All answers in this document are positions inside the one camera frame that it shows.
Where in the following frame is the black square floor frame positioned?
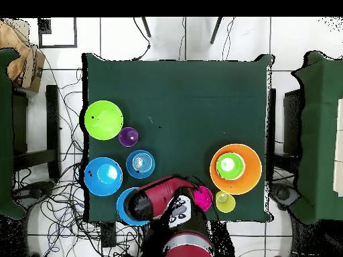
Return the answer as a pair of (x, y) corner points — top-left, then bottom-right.
(38, 17), (78, 50)

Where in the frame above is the small green bowl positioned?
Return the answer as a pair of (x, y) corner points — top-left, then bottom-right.
(216, 152), (246, 181)

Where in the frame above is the cardboard box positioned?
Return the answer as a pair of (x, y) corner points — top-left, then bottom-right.
(0, 18), (46, 93)

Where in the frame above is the tangle of floor cables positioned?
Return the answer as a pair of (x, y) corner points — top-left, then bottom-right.
(11, 61), (143, 257)

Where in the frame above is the small red bowl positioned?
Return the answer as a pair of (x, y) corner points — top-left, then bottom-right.
(193, 185), (214, 212)

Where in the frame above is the black floor stand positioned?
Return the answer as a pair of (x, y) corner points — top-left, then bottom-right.
(11, 84), (62, 180)

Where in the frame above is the green cloth side table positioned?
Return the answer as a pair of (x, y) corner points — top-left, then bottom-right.
(291, 50), (343, 225)
(0, 48), (27, 221)

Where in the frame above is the small blue ridged bowl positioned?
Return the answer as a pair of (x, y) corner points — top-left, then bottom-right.
(125, 149), (156, 179)

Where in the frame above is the purple cup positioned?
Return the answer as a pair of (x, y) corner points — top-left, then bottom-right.
(118, 126), (139, 148)

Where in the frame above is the large green bowl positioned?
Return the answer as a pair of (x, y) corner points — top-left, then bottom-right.
(84, 100), (125, 141)

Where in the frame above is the dark green tablecloth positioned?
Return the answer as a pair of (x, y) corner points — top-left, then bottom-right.
(81, 52), (275, 224)

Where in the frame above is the large blue bowl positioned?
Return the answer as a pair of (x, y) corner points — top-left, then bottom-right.
(116, 187), (151, 227)
(83, 157), (123, 197)

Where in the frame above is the large orange bowl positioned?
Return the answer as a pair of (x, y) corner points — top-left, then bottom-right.
(209, 143), (263, 195)

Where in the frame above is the black floor cable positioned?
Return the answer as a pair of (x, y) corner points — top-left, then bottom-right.
(132, 17), (151, 62)

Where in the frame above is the black robot pedestal leg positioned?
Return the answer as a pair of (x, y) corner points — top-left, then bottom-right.
(269, 181), (302, 212)
(13, 180), (56, 207)

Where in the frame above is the black power brick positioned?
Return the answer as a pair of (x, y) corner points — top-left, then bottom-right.
(100, 221), (117, 248)

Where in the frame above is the black tripod leg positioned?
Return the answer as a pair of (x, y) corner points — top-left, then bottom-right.
(210, 17), (223, 45)
(141, 17), (152, 38)

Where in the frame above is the translucent yellow-green cup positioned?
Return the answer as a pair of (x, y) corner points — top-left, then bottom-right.
(214, 190), (236, 213)

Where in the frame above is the black box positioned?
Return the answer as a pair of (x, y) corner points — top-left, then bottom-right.
(283, 89), (305, 156)

